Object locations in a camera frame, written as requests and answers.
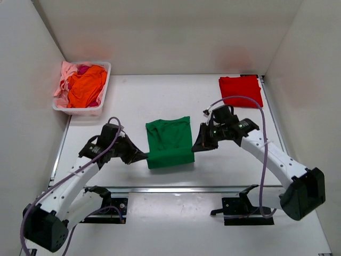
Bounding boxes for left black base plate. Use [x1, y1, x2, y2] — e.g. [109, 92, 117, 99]
[81, 194, 128, 225]

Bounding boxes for white plastic basket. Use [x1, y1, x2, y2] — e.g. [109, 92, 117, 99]
[53, 61, 111, 115]

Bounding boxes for magenta t shirt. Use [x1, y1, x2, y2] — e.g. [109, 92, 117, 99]
[77, 65, 91, 75]

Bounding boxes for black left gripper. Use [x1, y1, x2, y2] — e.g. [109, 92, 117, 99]
[112, 132, 148, 162]

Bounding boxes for pink t shirt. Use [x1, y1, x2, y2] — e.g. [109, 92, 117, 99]
[54, 61, 78, 108]

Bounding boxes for orange t shirt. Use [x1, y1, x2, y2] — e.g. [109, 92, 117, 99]
[67, 65, 107, 108]

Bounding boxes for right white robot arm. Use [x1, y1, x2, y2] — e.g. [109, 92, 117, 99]
[192, 105, 326, 221]

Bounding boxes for folded red t shirt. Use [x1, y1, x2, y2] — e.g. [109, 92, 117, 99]
[218, 75, 263, 108]

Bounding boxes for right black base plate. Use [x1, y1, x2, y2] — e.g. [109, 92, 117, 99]
[210, 185, 274, 226]

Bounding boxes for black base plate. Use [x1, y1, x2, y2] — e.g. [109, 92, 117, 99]
[210, 185, 274, 226]
[81, 194, 128, 225]

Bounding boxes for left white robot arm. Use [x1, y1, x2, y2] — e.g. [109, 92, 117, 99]
[20, 123, 148, 255]

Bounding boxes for green t shirt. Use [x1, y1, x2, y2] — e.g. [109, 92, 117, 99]
[145, 116, 195, 170]

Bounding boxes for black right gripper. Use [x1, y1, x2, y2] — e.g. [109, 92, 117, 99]
[192, 123, 226, 153]

